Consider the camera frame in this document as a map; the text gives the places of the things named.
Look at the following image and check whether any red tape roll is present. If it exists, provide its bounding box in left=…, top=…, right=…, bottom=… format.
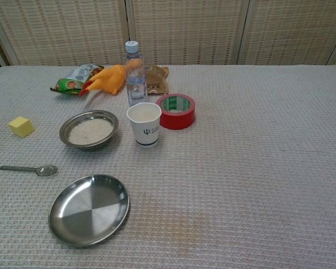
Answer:
left=156, top=93, right=196, bottom=131

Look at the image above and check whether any clear plastic water bottle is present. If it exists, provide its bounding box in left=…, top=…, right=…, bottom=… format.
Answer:
left=124, top=40, right=150, bottom=108

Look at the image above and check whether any white woven tablecloth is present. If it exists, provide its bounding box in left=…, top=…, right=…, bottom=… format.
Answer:
left=0, top=64, right=336, bottom=269

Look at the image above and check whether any steel plate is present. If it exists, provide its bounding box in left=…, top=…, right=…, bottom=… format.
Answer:
left=48, top=174, right=130, bottom=248

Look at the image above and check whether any white rice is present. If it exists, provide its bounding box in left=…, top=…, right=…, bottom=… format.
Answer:
left=68, top=118, right=114, bottom=146

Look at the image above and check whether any white paper cup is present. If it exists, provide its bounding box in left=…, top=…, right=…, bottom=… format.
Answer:
left=126, top=102, right=162, bottom=149

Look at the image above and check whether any brown paper pouch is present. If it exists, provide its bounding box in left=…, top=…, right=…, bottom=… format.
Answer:
left=144, top=65, right=170, bottom=95

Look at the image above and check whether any yellow rubber chicken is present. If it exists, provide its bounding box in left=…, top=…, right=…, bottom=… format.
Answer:
left=78, top=64, right=127, bottom=98

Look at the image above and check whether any steel bowl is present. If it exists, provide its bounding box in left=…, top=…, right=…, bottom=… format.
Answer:
left=59, top=109, right=119, bottom=152

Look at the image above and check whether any yellow cube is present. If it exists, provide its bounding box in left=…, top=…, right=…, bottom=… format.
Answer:
left=8, top=116, right=35, bottom=138

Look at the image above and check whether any green snack bag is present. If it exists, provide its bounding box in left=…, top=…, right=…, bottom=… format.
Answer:
left=50, top=63, right=105, bottom=96

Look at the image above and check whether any metal spoon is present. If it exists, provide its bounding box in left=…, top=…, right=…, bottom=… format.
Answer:
left=0, top=164, right=58, bottom=177

